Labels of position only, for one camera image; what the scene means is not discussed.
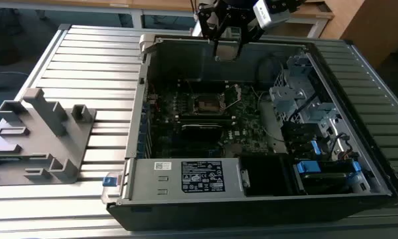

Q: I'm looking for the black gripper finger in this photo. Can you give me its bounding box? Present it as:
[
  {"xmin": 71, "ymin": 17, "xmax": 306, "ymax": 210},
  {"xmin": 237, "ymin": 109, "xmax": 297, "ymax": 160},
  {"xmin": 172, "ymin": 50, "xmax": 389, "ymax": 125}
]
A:
[
  {"xmin": 237, "ymin": 14, "xmax": 264, "ymax": 59},
  {"xmin": 199, "ymin": 9, "xmax": 225, "ymax": 60}
]

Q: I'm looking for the silver-topped CPU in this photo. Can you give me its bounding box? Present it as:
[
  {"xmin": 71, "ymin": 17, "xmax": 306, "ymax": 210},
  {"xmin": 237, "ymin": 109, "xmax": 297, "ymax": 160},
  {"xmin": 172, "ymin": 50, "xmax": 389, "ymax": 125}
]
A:
[{"xmin": 216, "ymin": 41, "xmax": 240, "ymax": 62}]

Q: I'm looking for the thin metal locking lever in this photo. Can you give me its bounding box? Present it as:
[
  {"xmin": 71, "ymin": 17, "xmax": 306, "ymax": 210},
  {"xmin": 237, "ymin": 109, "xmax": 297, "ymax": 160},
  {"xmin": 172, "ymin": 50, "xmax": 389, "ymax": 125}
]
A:
[{"xmin": 185, "ymin": 79, "xmax": 197, "ymax": 96}]

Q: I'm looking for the CPU socket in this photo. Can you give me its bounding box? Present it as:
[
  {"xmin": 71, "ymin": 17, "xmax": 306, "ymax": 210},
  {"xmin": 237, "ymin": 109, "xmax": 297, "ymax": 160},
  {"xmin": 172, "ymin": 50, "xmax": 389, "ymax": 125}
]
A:
[{"xmin": 192, "ymin": 92, "xmax": 228, "ymax": 116}]

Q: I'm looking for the silver metal drive cage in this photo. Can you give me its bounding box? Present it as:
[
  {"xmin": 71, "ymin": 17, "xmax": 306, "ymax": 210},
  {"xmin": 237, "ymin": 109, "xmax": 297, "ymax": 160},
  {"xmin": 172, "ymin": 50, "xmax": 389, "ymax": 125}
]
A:
[{"xmin": 268, "ymin": 55, "xmax": 340, "ymax": 125}]

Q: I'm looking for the wooden cabinet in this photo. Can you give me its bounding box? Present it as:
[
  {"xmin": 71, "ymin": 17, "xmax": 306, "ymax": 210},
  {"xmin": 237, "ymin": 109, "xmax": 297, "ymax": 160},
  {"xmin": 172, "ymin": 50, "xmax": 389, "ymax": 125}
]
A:
[{"xmin": 318, "ymin": 0, "xmax": 398, "ymax": 69}]

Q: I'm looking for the green motherboard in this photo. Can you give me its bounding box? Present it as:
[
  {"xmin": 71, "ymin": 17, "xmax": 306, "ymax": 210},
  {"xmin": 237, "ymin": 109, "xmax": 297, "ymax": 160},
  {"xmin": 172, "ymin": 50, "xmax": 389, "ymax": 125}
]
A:
[{"xmin": 145, "ymin": 81, "xmax": 281, "ymax": 160}]

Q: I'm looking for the black disk bay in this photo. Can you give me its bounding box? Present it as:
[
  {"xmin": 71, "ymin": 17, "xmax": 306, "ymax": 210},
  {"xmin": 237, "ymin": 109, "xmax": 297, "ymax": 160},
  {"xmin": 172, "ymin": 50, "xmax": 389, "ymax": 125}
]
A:
[{"xmin": 280, "ymin": 121, "xmax": 326, "ymax": 160}]

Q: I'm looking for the installed RAM stick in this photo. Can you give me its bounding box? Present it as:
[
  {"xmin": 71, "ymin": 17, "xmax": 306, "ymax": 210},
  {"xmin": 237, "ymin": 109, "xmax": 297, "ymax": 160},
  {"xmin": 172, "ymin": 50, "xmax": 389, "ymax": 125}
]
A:
[{"xmin": 180, "ymin": 122, "xmax": 225, "ymax": 141}]

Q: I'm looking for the finned metal chipset heatsink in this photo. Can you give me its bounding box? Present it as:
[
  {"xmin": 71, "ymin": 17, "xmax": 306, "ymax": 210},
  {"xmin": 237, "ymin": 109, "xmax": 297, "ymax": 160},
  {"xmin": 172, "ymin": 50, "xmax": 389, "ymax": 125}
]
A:
[{"xmin": 224, "ymin": 143, "xmax": 245, "ymax": 156}]

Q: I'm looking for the blue bay latch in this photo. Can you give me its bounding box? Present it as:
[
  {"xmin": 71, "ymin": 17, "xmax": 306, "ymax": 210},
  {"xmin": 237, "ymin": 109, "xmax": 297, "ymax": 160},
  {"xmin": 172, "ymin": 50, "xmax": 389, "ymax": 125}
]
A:
[{"xmin": 309, "ymin": 140, "xmax": 322, "ymax": 156}]

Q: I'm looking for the blue disk carrier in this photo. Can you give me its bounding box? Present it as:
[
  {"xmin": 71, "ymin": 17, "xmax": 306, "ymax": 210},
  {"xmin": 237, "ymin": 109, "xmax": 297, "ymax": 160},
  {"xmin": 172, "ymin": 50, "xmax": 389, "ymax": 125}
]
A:
[{"xmin": 293, "ymin": 159, "xmax": 366, "ymax": 196}]

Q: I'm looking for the white barcode sticker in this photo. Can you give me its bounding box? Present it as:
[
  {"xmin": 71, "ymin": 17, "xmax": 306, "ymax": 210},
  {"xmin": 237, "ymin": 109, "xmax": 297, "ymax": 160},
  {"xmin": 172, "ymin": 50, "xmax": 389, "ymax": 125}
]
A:
[{"xmin": 152, "ymin": 161, "xmax": 173, "ymax": 170}]

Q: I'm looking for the black plastic fan housing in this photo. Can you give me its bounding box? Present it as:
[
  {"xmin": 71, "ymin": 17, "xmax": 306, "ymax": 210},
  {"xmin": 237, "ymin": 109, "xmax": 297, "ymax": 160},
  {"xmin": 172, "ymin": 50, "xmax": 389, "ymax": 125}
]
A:
[{"xmin": 237, "ymin": 153, "xmax": 300, "ymax": 197}]

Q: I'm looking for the black power supply label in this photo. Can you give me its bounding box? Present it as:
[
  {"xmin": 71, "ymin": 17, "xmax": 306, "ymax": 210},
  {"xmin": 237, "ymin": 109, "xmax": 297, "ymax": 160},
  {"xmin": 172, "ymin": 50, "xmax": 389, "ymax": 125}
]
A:
[{"xmin": 181, "ymin": 160, "xmax": 227, "ymax": 193}]

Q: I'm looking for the black office chair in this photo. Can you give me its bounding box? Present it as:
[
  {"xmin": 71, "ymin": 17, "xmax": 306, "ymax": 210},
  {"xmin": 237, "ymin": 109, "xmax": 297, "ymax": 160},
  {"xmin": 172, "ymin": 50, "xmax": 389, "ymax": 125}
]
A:
[{"xmin": 0, "ymin": 7, "xmax": 24, "ymax": 67}]

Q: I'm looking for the black hard disk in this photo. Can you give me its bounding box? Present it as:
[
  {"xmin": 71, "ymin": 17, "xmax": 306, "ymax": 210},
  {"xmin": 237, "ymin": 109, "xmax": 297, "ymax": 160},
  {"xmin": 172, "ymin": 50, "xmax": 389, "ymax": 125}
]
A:
[{"xmin": 300, "ymin": 172, "xmax": 350, "ymax": 195}]

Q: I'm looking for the silver power supply unit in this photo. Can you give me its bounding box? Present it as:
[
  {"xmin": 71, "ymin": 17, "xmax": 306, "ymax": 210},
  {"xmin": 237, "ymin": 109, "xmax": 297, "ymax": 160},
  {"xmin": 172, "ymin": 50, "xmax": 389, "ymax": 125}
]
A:
[{"xmin": 119, "ymin": 157, "xmax": 251, "ymax": 201}]

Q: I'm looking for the grey parts rack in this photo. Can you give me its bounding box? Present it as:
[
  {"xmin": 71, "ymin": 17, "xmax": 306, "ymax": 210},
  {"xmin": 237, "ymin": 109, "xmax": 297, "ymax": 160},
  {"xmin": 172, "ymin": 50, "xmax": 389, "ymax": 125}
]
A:
[{"xmin": 0, "ymin": 88, "xmax": 97, "ymax": 187}]

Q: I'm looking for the blue case latch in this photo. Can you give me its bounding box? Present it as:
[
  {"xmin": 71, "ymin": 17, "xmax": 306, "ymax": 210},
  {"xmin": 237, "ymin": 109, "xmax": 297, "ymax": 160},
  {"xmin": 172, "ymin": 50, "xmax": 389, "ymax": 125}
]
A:
[{"xmin": 103, "ymin": 175, "xmax": 119, "ymax": 187}]

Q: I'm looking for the black PC case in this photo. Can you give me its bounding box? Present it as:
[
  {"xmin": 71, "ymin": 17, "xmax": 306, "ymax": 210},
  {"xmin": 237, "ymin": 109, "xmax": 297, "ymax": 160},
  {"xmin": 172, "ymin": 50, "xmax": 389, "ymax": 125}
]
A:
[{"xmin": 101, "ymin": 33, "xmax": 398, "ymax": 231}]

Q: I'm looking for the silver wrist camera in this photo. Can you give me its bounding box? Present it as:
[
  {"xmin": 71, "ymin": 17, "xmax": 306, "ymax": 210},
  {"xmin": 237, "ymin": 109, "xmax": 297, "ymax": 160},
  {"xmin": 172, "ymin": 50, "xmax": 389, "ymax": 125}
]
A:
[{"xmin": 253, "ymin": 0, "xmax": 292, "ymax": 28}]

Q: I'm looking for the wooden desk white frame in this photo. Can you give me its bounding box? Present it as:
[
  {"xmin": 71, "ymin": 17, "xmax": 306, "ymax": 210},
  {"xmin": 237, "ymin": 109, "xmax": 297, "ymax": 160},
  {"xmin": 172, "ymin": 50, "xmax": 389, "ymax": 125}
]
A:
[
  {"xmin": 132, "ymin": 0, "xmax": 336, "ymax": 38},
  {"xmin": 0, "ymin": 0, "xmax": 136, "ymax": 12}
]

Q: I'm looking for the grey case corner handle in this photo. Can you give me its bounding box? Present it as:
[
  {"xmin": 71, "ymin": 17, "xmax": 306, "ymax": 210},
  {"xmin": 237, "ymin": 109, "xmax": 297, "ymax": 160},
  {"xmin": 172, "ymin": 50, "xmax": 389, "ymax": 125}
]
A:
[{"xmin": 139, "ymin": 34, "xmax": 159, "ymax": 61}]

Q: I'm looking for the blue floor cable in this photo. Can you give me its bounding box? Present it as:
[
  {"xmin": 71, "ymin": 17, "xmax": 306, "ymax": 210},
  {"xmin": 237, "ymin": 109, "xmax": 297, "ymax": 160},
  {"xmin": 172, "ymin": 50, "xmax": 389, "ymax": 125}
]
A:
[{"xmin": 0, "ymin": 71, "xmax": 29, "ymax": 78}]

